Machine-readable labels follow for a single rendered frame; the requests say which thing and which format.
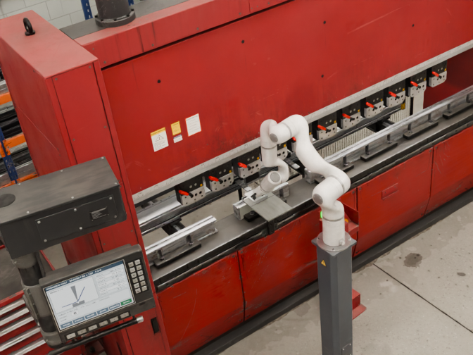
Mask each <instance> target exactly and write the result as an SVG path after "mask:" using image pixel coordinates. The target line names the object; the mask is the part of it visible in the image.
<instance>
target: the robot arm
mask: <svg viewBox="0 0 473 355"><path fill-rule="evenodd" d="M292 137H295V138H296V155H297V157H298V159H299V160H300V161H301V163H302V164H303V165H304V166H305V167H306V168H307V169H308V170H309V171H310V172H313V173H318V174H320V175H323V176H324V177H325V178H326V179H325V180H323V181H322V182H321V183H320V184H318V185H317V186H316V187H315V188H314V190H313V201H314V202H315V203H316V204H317V205H319V206H320V207H321V209H322V232H321V233H320V234H319V235H318V236H317V245H318V246H319V247H320V248H321V249H323V250H325V251H328V252H339V251H343V250H345V249H347V248H348V247H349V246H350V244H351V236H350V235H349V234H348V233H347V232H346V231H345V225H344V207H343V204H342V203H341V202H340V201H337V199H338V198H339V197H340V196H341V195H343V194H344V193H346V192H347V191H348V189H349V188H350V186H351V181H350V179H349V177H348V176H347V174H345V173H344V172H343V171H342V170H340V169H338V168H336V167H335V166H333V165H331V164H329V163H328V162H326V161H325V160H324V159H323V158H322V157H321V156H320V155H319V154H318V152H317V151H316V150H315V148H314V147H313V145H312V144H311V142H310V138H309V129H308V123H307V121H306V120H305V118H304V117H303V116H300V115H292V116H290V117H288V118H287V119H285V120H283V121H282V122H280V123H279V124H277V122H276V121H275V120H265V121H264V122H263V123H262V124H261V126H260V145H261V154H262V162H263V165H264V166H266V167H273V166H278V171H271V172H269V173H268V174H267V176H266V177H265V178H264V179H263V180H262V181H261V182H260V186H258V187H257V188H255V189H254V190H253V193H254V194H253V195H251V198H252V199H253V200H255V199H256V198H257V197H260V196H263V195H264V194H266V193H270V192H271V191H272V190H273V189H274V188H275V187H276V186H278V185H280V184H282V183H284V182H286V181H287V180H288V179H289V169H288V166H287V164H286V163H285V162H284V161H283V160H281V159H280V158H277V144H281V143H284V142H285V141H287V140H289V139H291V138H292Z"/></svg>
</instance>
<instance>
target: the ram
mask: <svg viewBox="0 0 473 355"><path fill-rule="evenodd" d="M471 40H473V0H288V1H285V2H282V3H280V4H276V5H274V6H271V7H268V8H265V9H263V10H260V11H257V12H254V13H252V14H249V15H245V16H244V17H241V18H237V19H236V20H232V21H229V22H228V23H224V24H221V25H218V26H216V27H212V28H210V29H208V30H204V31H202V32H199V33H196V34H194V35H191V36H188V37H185V38H183V39H180V40H177V41H175V42H172V43H169V44H166V45H164V46H160V47H158V48H155V49H152V50H150V51H147V52H144V53H142V54H139V55H136V56H133V57H131V58H127V59H125V60H123V61H119V62H117V63H114V64H111V65H109V66H106V67H103V68H101V72H102V75H103V81H104V84H105V88H106V93H107V96H108V101H109V104H110V108H111V113H112V116H113V121H114V124H115V129H116V132H117V136H118V141H119V145H120V150H121V153H122V158H123V161H124V164H125V170H126V173H127V178H128V181H129V184H130V189H131V193H132V195H134V194H137V193H139V192H141V191H143V190H145V189H148V188H150V187H152V186H154V185H157V184H158V183H160V182H163V181H165V180H167V179H170V178H172V177H174V176H176V175H179V174H180V173H183V172H184V171H187V170H189V169H191V168H194V167H196V166H198V165H200V164H202V163H205V162H206V161H209V160H211V159H213V158H215V157H217V156H220V155H222V154H224V153H227V152H228V151H231V150H233V149H235V148H237V147H240V146H241V145H244V144H246V143H248V142H251V141H253V140H255V139H257V138H259V137H260V126H261V124H262V123H263V122H264V121H265V120H275V121H276V122H277V124H279V123H280V122H282V121H283V120H285V119H287V118H288V117H290V116H292V115H300V116H303V117H305V116H308V115H310V114H311V113H314V112H316V111H318V110H320V109H322V108H325V107H327V106H329V105H331V104H334V103H336V102H338V101H340V100H342V99H345V98H346V97H348V96H351V95H353V94H355V93H358V92H360V91H362V90H364V89H367V88H368V87H371V86H372V85H375V84H377V83H379V82H382V81H384V80H386V79H388V78H390V77H393V76H394V75H397V74H399V73H401V72H403V71H405V70H408V69H410V68H412V67H415V66H417V65H419V64H421V63H424V62H425V61H428V60H429V59H432V58H434V57H436V56H439V55H441V54H443V53H445V52H447V51H450V50H451V49H454V48H456V47H458V46H460V45H462V44H465V43H467V42H469V41H471ZM472 47H473V44H471V45H469V46H466V47H465V48H463V49H461V50H459V51H456V52H454V53H452V54H450V55H447V56H445V57H443V58H441V59H439V60H437V61H434V62H433V63H430V64H428V65H426V66H424V67H421V68H419V69H417V70H415V71H412V72H411V73H408V74H407V75H404V76H402V77H400V78H398V79H396V80H393V81H391V82H389V83H387V84H385V85H382V86H381V87H378V88H376V89H373V90H372V91H370V92H367V93H365V94H363V95H361V96H358V97H356V98H354V99H352V100H350V101H347V102H346V103H344V104H341V105H339V106H337V107H335V108H332V109H330V110H328V111H326V112H324V113H321V114H319V115H318V116H315V117H313V118H311V119H309V120H307V123H311V122H313V121H315V120H317V119H320V118H322V117H324V116H326V115H328V114H330V113H333V112H335V111H337V110H339V109H341V108H343V107H345V106H348V105H350V104H352V103H354V102H356V101H359V100H361V99H363V98H365V97H367V96H369V95H371V94H374V93H375V92H378V91H380V90H382V89H384V88H386V87H389V86H391V85H393V84H395V83H397V82H400V81H401V80H404V79H405V78H408V77H410V76H412V75H414V74H417V73H419V72H421V71H423V70H425V69H427V68H430V67H432V66H434V65H436V64H438V63H440V62H442V61H445V60H447V59H449V58H451V57H453V56H456V55H458V54H460V53H462V52H464V51H466V50H468V49H471V48H472ZM197 113H198V114H199V118H200V123H201V131H200V132H197V133H196V134H194V135H191V136H189V137H188V132H187V125H186V120H185V118H188V117H190V116H193V115H195V114H197ZM178 121H179V125H180V130H181V132H180V133H178V134H176V135H173V134H172V127H171V125H172V124H173V123H176V122H178ZM162 128H165V132H166V136H167V140H168V146H167V147H164V148H162V149H159V150H157V151H154V148H153V142H152V139H151V133H152V132H155V131H157V130H159V129H162ZM178 135H182V140H180V141H178V142H174V138H173V137H176V136H178ZM259 146H260V142H259V143H257V144H254V145H252V146H250V147H248V148H246V149H243V150H241V151H239V152H237V153H235V154H232V155H231V156H228V157H227V158H224V159H222V160H220V161H218V162H215V163H213V164H211V165H209V166H206V167H205V168H202V169H200V170H198V171H196V172H194V173H192V174H189V175H187V176H185V177H183V178H180V179H178V180H176V181H174V182H171V183H170V184H168V185H166V186H164V187H161V188H159V189H157V190H155V191H152V192H150V193H148V194H145V195H144V196H142V197H139V198H138V199H135V200H133V202H134V204H137V203H139V202H140V201H143V200H145V199H148V198H149V197H152V196H154V195H156V194H158V193H160V192H162V191H165V190H167V189H169V188H171V187H174V186H175V185H178V184H179V183H181V182H184V181H186V180H188V179H190V178H193V177H195V176H197V175H199V174H201V173H204V172H206V171H207V170H210V169H211V168H214V167H216V166H218V165H220V164H223V163H225V162H227V161H229V160H231V159H233V158H236V157H237V156H240V155H242V154H245V153H246V152H248V151H251V150H253V149H255V148H257V147H259Z"/></svg>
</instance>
